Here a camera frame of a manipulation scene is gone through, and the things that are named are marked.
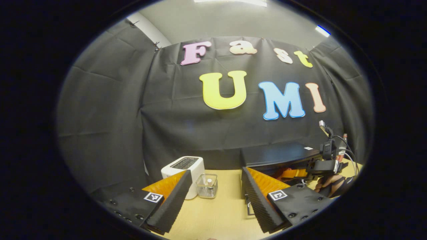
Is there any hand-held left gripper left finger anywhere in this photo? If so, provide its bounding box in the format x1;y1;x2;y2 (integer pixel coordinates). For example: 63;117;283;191
99;169;194;234

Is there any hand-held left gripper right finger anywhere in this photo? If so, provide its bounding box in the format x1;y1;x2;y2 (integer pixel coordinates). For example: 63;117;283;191
241;166;335;234

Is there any black electric oven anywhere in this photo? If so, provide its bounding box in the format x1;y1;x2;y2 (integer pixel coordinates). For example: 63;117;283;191
241;142;322;216

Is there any clear glass container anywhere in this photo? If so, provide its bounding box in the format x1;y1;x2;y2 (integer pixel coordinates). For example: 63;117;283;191
195;173;219;200

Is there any white toaster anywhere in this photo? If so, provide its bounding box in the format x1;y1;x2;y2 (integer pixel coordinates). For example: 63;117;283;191
161;156;205;200

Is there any black backdrop cloth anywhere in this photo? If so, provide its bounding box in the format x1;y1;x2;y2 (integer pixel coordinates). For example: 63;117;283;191
57;18;374;200

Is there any small ceiling light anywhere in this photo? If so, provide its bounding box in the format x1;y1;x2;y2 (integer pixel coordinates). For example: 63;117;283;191
315;25;331;38

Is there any large ceiling light panel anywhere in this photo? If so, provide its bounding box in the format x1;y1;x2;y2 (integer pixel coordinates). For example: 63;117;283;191
193;0;268;7

